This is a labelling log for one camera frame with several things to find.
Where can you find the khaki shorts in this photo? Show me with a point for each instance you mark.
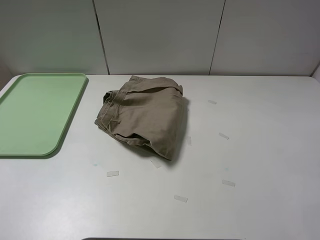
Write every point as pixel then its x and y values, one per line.
pixel 144 113

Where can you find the green plastic tray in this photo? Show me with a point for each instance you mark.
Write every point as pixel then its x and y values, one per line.
pixel 36 112

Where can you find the clear tape strip beside shorts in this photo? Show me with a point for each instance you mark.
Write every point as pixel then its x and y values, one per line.
pixel 189 141

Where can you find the clear tape strip near shorts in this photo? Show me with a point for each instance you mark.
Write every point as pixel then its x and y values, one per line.
pixel 155 163

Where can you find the clear tape strip far right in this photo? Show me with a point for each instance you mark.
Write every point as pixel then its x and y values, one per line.
pixel 212 102

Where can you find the clear tape strip mid right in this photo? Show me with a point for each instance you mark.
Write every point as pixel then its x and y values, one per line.
pixel 223 135

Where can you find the clear tape strip left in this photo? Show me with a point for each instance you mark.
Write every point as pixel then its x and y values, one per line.
pixel 112 173

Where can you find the clear tape strip right front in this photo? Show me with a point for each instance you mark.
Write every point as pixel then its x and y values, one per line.
pixel 228 183

